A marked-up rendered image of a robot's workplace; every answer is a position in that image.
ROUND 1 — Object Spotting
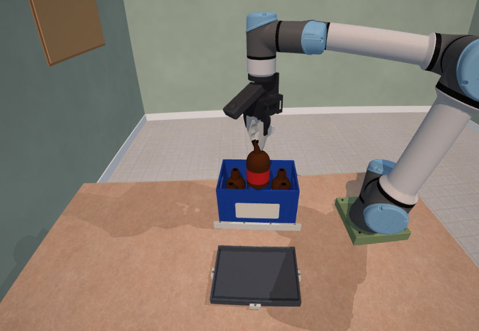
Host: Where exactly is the blue plastic crate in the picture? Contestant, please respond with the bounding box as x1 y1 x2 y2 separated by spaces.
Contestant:
216 159 300 223

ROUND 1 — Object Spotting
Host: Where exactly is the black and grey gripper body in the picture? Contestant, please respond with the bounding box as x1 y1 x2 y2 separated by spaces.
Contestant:
246 73 283 120

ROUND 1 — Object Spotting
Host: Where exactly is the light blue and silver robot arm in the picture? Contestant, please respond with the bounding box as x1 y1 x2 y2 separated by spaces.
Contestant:
246 12 479 235

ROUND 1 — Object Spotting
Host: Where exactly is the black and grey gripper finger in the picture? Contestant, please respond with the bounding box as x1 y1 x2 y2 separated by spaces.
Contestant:
257 108 275 151
243 111 260 147

